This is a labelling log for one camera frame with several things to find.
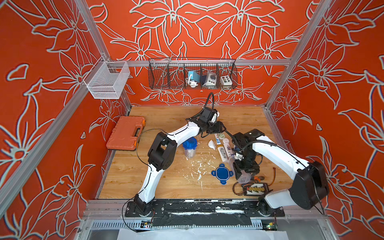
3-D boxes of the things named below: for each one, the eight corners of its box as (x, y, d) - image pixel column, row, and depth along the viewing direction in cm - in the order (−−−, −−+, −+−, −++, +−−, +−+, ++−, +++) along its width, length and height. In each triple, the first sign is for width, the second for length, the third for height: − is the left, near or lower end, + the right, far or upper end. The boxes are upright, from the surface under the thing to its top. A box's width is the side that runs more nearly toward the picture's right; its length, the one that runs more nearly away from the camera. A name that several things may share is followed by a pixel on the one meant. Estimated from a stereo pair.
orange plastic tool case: (108, 151, 95) (105, 147, 91) (121, 120, 112) (118, 116, 108) (138, 151, 95) (135, 147, 91) (146, 120, 112) (144, 116, 108)
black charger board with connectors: (244, 195, 78) (245, 194, 76) (241, 183, 82) (242, 182, 80) (269, 195, 78) (271, 194, 76) (265, 183, 82) (267, 182, 80)
